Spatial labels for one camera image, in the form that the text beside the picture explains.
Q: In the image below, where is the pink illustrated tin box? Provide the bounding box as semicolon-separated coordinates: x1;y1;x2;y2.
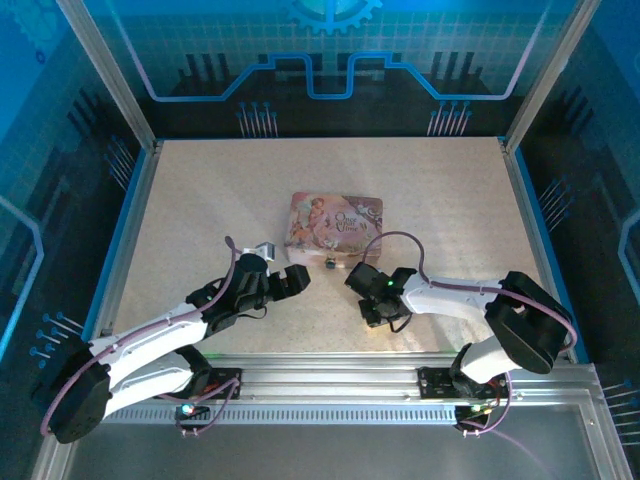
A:
283;191;384;270

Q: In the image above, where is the small controller board with lights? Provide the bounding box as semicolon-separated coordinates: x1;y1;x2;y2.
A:
452;402;494;431
174;402;211;426

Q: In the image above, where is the grey metal front panel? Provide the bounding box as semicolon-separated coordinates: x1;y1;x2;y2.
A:
29;422;631;480

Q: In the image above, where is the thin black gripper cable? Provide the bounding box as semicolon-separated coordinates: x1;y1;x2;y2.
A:
387;312;415;335
239;303;272;322

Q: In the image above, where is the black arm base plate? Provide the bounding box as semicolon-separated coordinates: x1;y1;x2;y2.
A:
417;365;511;401
205;367;244;401

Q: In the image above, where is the aluminium front rail beam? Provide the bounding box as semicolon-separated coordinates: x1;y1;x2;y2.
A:
99;352;604;407

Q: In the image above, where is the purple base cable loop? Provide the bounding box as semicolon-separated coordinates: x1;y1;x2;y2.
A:
458;372;514;437
159;375;244;437

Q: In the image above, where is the aluminium table side rail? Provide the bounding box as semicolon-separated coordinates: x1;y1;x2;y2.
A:
499;137;591;364
82;139;164;346

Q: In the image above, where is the slotted grey cable duct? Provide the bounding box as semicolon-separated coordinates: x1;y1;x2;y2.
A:
102;405;459;426

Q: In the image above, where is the aluminium frame post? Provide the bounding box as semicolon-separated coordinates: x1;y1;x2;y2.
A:
55;0;164;154
502;0;599;151

